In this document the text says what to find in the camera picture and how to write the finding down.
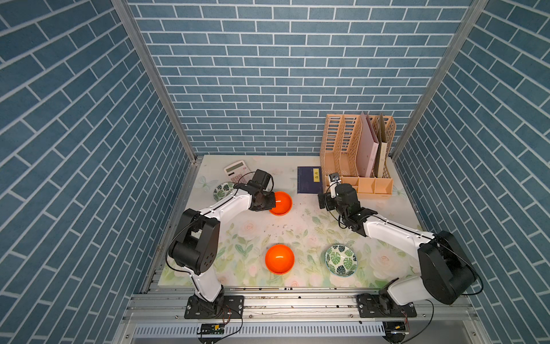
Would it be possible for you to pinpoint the green leaf bowl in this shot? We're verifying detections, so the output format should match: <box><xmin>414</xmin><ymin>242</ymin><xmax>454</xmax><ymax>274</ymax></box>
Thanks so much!
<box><xmin>325</xmin><ymin>244</ymin><xmax>358</xmax><ymax>277</ymax></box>
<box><xmin>213</xmin><ymin>181</ymin><xmax>234</xmax><ymax>202</ymax></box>

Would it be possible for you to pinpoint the tan folder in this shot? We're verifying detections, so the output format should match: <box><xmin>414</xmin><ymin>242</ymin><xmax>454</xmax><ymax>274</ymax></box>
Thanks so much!
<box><xmin>374</xmin><ymin>114</ymin><xmax>388</xmax><ymax>178</ymax></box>

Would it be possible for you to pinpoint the left circuit board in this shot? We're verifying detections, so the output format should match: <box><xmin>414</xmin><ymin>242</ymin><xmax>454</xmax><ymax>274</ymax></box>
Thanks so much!
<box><xmin>198</xmin><ymin>323</ymin><xmax>225</xmax><ymax>336</ymax></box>

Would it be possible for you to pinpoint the dark blue book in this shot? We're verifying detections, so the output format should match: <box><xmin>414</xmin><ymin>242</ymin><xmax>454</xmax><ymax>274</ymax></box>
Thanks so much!
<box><xmin>297</xmin><ymin>166</ymin><xmax>322</xmax><ymax>194</ymax></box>

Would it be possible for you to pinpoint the orange bowl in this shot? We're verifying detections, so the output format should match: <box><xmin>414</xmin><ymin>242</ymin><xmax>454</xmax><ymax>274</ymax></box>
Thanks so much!
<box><xmin>269</xmin><ymin>191</ymin><xmax>293</xmax><ymax>216</ymax></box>
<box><xmin>264</xmin><ymin>245</ymin><xmax>295</xmax><ymax>275</ymax></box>

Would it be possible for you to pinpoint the aluminium rail frame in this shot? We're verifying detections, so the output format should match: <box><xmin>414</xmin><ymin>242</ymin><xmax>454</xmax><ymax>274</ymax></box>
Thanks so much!
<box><xmin>114</xmin><ymin>288</ymin><xmax>490</xmax><ymax>343</ymax></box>

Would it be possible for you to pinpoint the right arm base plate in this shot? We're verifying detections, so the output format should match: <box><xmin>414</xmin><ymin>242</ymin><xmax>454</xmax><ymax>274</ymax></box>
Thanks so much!
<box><xmin>356</xmin><ymin>293</ymin><xmax>417</xmax><ymax>318</ymax></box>

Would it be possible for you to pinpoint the beige file organizer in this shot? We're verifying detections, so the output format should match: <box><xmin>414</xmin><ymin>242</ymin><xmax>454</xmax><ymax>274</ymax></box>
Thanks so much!
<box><xmin>319</xmin><ymin>114</ymin><xmax>396</xmax><ymax>196</ymax></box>

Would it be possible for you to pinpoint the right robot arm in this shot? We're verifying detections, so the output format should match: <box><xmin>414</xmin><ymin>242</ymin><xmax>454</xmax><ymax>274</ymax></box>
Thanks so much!
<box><xmin>318</xmin><ymin>183</ymin><xmax>481</xmax><ymax>314</ymax></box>

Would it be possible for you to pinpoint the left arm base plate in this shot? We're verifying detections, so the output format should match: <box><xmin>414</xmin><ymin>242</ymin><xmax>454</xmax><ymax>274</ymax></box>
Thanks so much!
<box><xmin>184</xmin><ymin>295</ymin><xmax>245</xmax><ymax>320</ymax></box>

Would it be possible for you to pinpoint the pink calculator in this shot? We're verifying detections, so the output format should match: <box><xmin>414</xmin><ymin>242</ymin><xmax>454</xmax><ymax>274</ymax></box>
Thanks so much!
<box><xmin>223</xmin><ymin>160</ymin><xmax>251</xmax><ymax>183</ymax></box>

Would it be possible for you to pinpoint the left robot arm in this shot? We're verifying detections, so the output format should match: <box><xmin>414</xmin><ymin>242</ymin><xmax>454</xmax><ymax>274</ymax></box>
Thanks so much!
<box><xmin>166</xmin><ymin>183</ymin><xmax>276</xmax><ymax>304</ymax></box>

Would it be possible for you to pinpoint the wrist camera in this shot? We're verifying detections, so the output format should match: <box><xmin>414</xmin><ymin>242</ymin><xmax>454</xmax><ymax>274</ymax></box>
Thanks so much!
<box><xmin>328</xmin><ymin>172</ymin><xmax>342</xmax><ymax>186</ymax></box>
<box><xmin>249</xmin><ymin>169</ymin><xmax>273</xmax><ymax>191</ymax></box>

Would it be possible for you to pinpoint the right circuit board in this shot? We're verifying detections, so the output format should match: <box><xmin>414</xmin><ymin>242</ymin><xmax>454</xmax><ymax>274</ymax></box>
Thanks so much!
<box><xmin>382</xmin><ymin>321</ymin><xmax>408</xmax><ymax>336</ymax></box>

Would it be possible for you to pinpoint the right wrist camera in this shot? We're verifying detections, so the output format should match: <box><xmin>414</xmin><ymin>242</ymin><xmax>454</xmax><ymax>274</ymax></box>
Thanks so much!
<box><xmin>328</xmin><ymin>172</ymin><xmax>342</xmax><ymax>186</ymax></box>

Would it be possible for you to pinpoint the floral table mat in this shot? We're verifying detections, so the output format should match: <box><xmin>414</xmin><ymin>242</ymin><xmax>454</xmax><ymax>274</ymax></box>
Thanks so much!
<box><xmin>184</xmin><ymin>155</ymin><xmax>422</xmax><ymax>289</ymax></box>

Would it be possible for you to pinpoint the circuit board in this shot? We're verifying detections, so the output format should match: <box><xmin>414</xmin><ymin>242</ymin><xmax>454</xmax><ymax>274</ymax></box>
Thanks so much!
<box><xmin>198</xmin><ymin>323</ymin><xmax>225</xmax><ymax>336</ymax></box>
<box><xmin>382</xmin><ymin>321</ymin><xmax>408</xmax><ymax>336</ymax></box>

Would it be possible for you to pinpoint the pink folder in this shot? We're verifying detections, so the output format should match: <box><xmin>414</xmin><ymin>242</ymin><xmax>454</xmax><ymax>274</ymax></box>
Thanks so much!
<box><xmin>357</xmin><ymin>113</ymin><xmax>379</xmax><ymax>178</ymax></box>

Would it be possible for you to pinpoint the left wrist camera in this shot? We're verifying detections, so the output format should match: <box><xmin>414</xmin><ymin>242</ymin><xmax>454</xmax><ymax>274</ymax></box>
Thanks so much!
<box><xmin>249</xmin><ymin>169</ymin><xmax>273</xmax><ymax>191</ymax></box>

